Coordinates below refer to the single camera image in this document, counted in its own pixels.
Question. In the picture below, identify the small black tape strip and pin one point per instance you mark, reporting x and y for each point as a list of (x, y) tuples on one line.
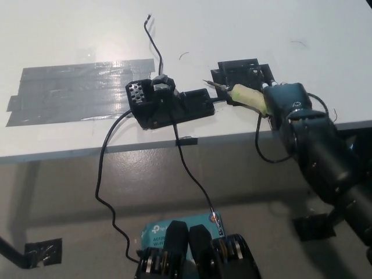
[(187, 141)]

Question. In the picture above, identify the black robot torso blocks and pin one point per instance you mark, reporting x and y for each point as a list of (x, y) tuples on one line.
[(177, 241)]

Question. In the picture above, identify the black soldering iron stand base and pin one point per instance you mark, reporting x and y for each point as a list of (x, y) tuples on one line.
[(191, 109)]

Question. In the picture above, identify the black floor tape patch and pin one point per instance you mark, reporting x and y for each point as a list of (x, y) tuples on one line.
[(308, 229), (40, 251)]

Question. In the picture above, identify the dark bulky object blue spot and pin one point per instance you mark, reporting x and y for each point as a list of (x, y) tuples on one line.
[(363, 136)]

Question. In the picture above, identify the grey duct tape patch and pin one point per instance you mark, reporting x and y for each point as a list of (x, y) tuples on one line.
[(72, 90)]

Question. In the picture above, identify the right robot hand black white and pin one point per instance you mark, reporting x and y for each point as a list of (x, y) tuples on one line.
[(287, 98)]

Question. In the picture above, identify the teal tp-link box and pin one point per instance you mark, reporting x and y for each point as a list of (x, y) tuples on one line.
[(154, 235)]

